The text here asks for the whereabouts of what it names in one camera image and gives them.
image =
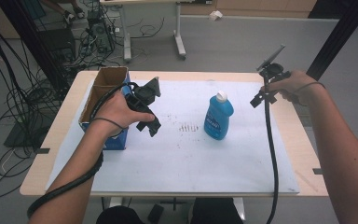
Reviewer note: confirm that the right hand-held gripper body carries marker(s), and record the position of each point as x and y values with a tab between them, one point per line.
273	73

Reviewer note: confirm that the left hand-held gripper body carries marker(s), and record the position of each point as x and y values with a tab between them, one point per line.
143	93

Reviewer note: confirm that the blue cardboard box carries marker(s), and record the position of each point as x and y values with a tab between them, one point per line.
108	77

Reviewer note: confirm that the blue bottle with white cap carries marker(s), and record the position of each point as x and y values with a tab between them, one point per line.
218	118

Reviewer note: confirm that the person's right hand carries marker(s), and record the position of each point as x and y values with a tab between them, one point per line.
298	85

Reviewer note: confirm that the person's left hand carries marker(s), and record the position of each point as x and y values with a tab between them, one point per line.
115	112

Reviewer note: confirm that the black left wrist band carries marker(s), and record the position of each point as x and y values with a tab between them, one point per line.
108	119

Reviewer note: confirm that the black wrist band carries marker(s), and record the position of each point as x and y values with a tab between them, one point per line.
310	83
108	119

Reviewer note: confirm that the black right wrist band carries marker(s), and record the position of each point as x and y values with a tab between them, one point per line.
310	83

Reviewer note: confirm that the white table mat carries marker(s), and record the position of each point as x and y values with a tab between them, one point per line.
183	161

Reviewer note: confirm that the wooden cabinet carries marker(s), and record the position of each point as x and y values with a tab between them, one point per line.
261	7

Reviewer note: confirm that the black computer tower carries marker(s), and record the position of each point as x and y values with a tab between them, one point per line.
101	31

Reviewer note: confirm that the crumpled white paper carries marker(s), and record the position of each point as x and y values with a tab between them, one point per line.
216	15

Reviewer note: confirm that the black tape strip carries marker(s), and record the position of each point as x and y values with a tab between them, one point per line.
42	151
317	171

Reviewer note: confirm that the black foot pedal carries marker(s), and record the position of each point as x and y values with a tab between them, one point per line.
155	214

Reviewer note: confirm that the person's left leg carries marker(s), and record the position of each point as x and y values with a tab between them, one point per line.
118	216

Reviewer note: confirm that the person's leg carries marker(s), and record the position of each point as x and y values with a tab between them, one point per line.
118	216
217	211

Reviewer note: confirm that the black box cabinet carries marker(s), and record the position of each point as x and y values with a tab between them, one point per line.
57	42

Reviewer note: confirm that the person's right leg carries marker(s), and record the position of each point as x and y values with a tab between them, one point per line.
217	211

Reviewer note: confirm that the white desk frame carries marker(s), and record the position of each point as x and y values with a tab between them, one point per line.
179	37

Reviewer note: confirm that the black metal post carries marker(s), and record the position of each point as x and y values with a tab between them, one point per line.
338	34
31	37

